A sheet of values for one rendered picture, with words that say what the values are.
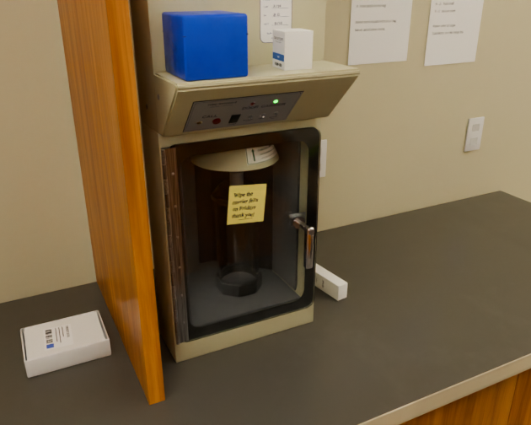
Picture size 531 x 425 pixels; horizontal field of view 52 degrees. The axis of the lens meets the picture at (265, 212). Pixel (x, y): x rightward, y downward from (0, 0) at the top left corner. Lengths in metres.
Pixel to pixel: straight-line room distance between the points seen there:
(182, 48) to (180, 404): 0.62
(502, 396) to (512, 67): 1.14
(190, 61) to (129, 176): 0.19
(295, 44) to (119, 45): 0.28
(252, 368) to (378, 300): 0.38
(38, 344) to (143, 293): 0.34
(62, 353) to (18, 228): 0.37
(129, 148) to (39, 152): 0.55
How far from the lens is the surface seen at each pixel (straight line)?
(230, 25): 0.83
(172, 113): 0.85
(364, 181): 1.74
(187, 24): 0.81
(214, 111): 0.88
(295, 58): 0.91
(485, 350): 1.25
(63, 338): 1.20
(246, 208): 1.02
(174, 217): 0.97
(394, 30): 1.68
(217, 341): 1.15
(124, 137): 0.82
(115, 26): 0.80
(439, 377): 1.15
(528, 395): 1.43
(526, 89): 2.15
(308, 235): 1.05
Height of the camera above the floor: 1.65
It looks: 23 degrees down
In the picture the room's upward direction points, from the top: straight up
